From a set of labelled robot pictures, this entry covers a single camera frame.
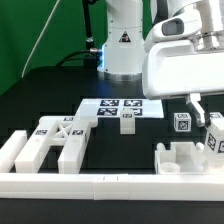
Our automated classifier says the white chair seat part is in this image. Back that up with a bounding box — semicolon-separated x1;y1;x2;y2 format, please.
154;142;213;175

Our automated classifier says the white front fence wall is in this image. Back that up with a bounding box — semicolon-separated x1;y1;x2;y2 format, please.
0;173;224;201

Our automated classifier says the black cable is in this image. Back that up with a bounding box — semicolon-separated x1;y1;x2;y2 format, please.
55;0;101;68

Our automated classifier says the white chair back part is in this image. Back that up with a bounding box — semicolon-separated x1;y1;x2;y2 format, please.
15;116;98;174

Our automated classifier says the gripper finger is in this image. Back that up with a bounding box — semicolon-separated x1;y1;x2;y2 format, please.
186;93;206;127

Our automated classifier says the white bar part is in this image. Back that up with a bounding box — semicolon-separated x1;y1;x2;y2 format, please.
0;130;27;173

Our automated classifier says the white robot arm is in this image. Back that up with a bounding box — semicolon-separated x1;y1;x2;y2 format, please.
98;0;224;127

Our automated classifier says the white cable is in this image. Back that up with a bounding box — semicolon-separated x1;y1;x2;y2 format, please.
21;0;63;78

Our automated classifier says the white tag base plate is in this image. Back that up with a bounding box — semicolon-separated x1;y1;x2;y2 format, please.
76;98;164;119

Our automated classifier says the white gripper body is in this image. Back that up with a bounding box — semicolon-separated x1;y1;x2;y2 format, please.
141;49;224;101

